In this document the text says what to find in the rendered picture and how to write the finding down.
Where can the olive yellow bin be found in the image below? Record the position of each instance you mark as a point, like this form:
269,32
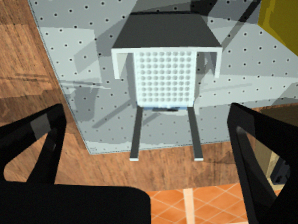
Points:
280,19

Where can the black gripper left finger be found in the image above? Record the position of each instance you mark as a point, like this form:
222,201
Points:
17,136

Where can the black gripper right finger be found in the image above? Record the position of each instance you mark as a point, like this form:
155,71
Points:
258,195

